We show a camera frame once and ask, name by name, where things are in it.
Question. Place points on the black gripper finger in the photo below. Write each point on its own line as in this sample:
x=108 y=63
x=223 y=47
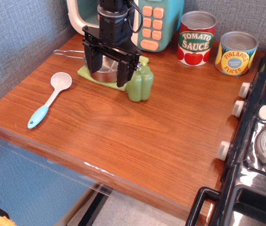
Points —
x=93 y=57
x=125 y=70

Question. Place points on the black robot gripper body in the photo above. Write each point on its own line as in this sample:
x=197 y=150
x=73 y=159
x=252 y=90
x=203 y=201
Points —
x=114 y=34

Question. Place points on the stainless steel bowl with handle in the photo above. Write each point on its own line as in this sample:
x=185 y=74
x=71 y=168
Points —
x=107 y=74

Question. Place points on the green toy bell pepper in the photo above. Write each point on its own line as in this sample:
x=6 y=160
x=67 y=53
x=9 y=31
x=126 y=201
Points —
x=139 y=87

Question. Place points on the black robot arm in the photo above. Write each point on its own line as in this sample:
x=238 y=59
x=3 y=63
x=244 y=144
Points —
x=118 y=7

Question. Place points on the teal toy microwave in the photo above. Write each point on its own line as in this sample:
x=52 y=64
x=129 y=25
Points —
x=160 y=19

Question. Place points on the tomato sauce can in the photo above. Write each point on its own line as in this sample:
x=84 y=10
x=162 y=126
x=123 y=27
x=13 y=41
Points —
x=196 y=36

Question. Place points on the pineapple slices can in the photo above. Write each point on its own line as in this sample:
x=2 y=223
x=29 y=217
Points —
x=235 y=53

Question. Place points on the black toy stove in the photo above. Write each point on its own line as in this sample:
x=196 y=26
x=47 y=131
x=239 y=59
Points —
x=241 y=200

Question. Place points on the white spoon with blue handle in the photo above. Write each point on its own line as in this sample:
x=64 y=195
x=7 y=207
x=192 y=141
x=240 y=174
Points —
x=59 y=81

